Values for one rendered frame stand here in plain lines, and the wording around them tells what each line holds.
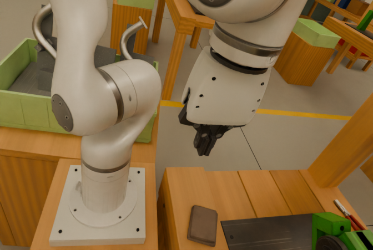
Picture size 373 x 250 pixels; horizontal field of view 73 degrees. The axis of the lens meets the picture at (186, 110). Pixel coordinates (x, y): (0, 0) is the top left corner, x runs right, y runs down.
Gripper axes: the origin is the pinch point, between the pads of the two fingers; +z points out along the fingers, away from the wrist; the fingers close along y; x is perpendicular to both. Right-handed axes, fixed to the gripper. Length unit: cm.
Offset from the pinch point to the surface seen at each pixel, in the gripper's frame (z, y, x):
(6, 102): 39, 49, -54
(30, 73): 45, 49, -83
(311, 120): 130, -226, -163
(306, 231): 40, -47, 0
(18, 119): 46, 46, -53
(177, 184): 40.0, -7.9, -18.9
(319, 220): 17.8, -31.2, 6.5
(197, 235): 37.1, -9.7, -1.2
